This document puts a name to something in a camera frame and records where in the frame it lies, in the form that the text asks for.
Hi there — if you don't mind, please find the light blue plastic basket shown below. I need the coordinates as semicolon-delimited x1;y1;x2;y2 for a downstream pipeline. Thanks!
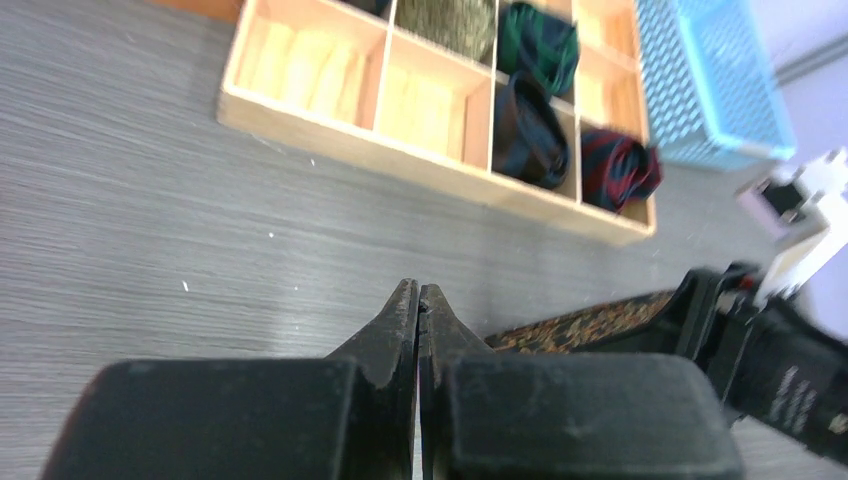
636;0;796;171

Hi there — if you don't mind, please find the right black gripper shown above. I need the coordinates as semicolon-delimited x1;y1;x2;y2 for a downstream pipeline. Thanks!
582;263;847;464

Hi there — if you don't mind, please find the black key pattern tie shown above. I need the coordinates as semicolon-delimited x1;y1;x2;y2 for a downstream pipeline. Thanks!
485;290;673;354

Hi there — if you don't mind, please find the orange wooden grid tray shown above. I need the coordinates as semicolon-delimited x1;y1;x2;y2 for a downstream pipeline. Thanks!
149;0;244;23

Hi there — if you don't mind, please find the dark green rolled tie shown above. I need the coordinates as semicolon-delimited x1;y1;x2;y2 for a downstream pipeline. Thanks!
496;1;580;96

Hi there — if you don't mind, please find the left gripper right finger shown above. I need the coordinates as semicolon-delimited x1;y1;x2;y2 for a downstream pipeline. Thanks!
418;285;745;479

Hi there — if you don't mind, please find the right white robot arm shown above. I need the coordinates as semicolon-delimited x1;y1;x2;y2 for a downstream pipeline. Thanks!
587;148;847;463

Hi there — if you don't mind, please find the light wooden grid tray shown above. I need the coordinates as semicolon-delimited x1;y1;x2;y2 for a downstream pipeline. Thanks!
217;1;656;245

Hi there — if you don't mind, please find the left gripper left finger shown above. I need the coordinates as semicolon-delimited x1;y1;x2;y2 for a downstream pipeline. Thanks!
42;279;419;479

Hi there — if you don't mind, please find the dark navy rolled tie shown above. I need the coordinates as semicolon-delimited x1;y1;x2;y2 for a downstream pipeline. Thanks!
492;71;571;190

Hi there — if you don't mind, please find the red blue striped rolled tie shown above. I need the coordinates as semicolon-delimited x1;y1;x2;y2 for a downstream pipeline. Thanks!
580;128;663;214

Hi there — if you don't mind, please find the olive rolled tie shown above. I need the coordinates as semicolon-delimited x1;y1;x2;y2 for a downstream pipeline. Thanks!
395;0;497;60

